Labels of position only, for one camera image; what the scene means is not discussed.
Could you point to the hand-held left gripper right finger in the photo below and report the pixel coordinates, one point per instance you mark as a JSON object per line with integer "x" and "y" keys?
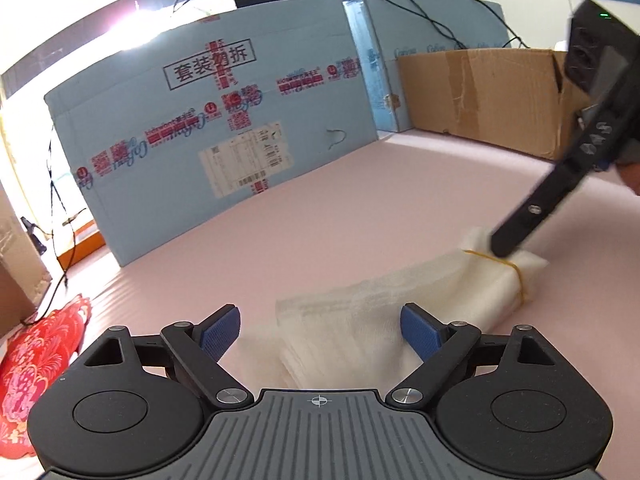
{"x": 420, "y": 332}

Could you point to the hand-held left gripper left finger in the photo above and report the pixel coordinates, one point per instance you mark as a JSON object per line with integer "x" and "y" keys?
{"x": 220, "y": 332}

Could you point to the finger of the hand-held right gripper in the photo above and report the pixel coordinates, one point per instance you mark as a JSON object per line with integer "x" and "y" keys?
{"x": 535, "y": 210}

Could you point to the yellow rubber band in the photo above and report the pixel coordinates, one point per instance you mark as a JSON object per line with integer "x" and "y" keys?
{"x": 520, "y": 272}

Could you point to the open brown cardboard box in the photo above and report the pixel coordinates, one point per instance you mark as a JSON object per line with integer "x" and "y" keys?
{"x": 480, "y": 95}

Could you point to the orange flat box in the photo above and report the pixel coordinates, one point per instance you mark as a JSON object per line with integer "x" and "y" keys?
{"x": 80, "y": 247}

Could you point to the large blue cardboard box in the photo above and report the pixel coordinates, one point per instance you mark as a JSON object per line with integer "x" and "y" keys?
{"x": 165, "y": 175}

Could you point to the red paper-cut decoration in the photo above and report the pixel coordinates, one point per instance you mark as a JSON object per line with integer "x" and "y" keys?
{"x": 35, "y": 375}

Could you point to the taped brown cardboard box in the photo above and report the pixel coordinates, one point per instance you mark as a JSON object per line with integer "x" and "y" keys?
{"x": 20, "y": 260}

